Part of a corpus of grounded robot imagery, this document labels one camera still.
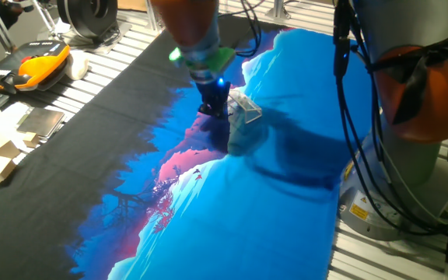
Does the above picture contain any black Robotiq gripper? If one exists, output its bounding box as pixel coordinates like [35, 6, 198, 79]
[197, 80, 232, 120]

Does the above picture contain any clear plastic packet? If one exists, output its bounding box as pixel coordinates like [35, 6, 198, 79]
[226, 89, 263, 125]

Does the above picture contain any green wrist flange adapter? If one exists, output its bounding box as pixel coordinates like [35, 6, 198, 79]
[168, 45, 236, 82]

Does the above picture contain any blue landscape printed cloth mat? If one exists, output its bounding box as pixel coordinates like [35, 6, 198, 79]
[0, 15, 375, 280]

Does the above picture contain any flat cardboard sheet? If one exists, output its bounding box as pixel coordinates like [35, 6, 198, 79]
[117, 0, 149, 12]

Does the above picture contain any white rounded plastic object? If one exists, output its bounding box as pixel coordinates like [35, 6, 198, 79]
[65, 50, 89, 82]

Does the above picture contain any grey metal plate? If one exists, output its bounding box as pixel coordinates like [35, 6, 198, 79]
[16, 107, 66, 139]

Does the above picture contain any small wooden cube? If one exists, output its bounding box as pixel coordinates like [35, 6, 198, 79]
[22, 131, 40, 149]

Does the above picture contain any orange black teach pendant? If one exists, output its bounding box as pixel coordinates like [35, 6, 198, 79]
[0, 40, 72, 94]

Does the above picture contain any white paper sheet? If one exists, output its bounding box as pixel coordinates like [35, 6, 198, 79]
[0, 100, 34, 164]

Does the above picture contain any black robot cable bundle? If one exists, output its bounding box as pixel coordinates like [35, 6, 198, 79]
[218, 0, 448, 238]

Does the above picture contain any black round cable spool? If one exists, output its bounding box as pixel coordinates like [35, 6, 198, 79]
[55, 0, 119, 40]

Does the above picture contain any black velcro strap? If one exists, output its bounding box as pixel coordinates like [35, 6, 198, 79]
[367, 34, 448, 126]

